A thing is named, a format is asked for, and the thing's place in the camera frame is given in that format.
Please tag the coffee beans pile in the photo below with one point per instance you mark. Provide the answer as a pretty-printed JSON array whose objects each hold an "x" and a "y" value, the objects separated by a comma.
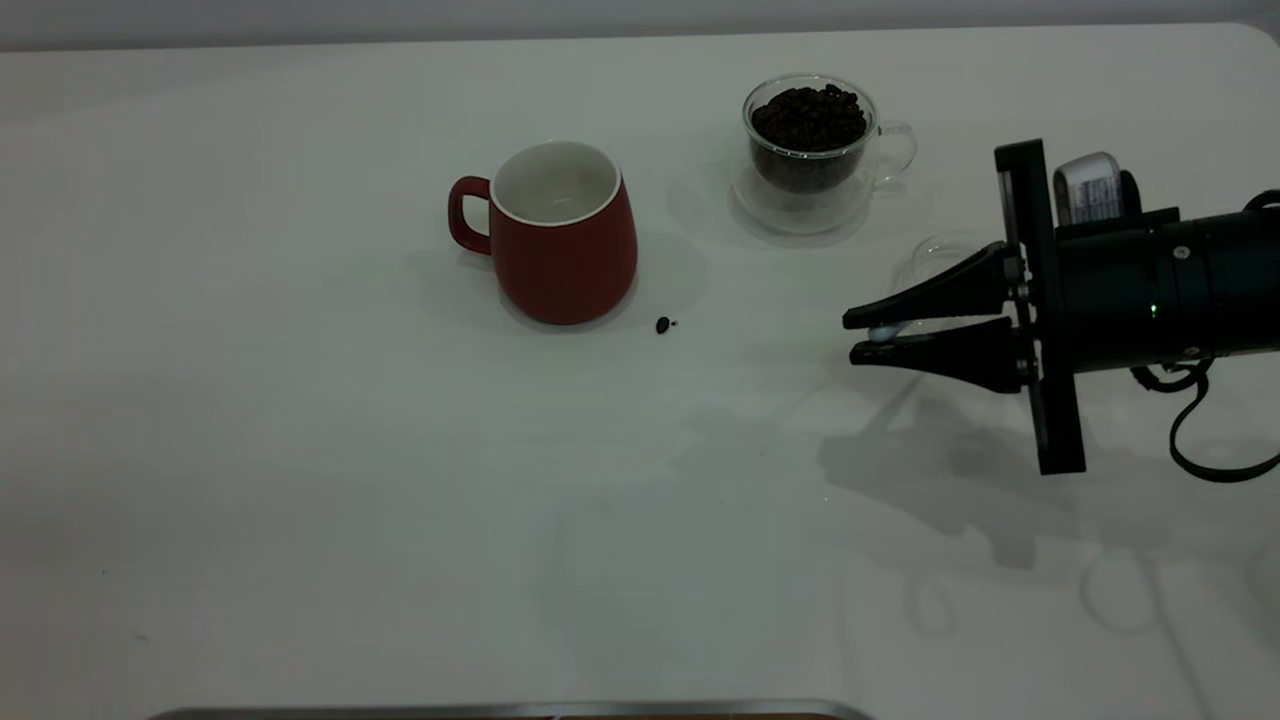
[{"x": 808, "y": 125}]

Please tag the red ceramic mug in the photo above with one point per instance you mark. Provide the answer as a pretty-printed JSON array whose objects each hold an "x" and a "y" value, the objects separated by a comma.
[{"x": 565, "y": 255}]

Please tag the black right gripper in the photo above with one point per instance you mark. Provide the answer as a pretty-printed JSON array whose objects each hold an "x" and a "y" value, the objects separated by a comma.
[{"x": 1110, "y": 290}]

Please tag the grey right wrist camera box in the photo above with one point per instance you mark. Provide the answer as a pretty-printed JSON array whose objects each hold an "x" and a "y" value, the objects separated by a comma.
[{"x": 1092, "y": 190}]

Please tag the grey metal edge strip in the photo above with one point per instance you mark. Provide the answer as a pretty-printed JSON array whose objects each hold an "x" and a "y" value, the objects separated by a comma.
[{"x": 500, "y": 712}]

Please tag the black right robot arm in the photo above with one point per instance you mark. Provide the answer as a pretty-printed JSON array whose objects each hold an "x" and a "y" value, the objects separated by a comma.
[{"x": 1240, "y": 285}]

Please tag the clear glass saucer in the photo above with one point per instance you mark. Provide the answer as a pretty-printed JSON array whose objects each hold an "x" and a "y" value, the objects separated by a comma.
[{"x": 800, "y": 220}]

